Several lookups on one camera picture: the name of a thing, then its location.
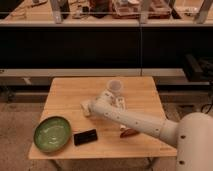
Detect orange-brown small object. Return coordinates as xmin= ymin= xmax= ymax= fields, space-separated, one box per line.
xmin=120 ymin=125 xmax=138 ymax=138

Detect green bowl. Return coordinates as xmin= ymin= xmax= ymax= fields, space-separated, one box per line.
xmin=33 ymin=116 xmax=72 ymax=153

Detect black rectangular block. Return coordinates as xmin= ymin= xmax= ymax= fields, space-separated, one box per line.
xmin=74 ymin=129 xmax=98 ymax=146

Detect white sponge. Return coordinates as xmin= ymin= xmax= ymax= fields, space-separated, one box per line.
xmin=81 ymin=100 xmax=91 ymax=117

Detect small wooden table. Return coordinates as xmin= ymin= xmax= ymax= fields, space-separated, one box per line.
xmin=27 ymin=76 xmax=179 ymax=171

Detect long wooden workbench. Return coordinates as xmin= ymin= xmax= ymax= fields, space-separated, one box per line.
xmin=0 ymin=0 xmax=213 ymax=27

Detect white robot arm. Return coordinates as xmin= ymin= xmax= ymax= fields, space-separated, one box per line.
xmin=89 ymin=91 xmax=213 ymax=171

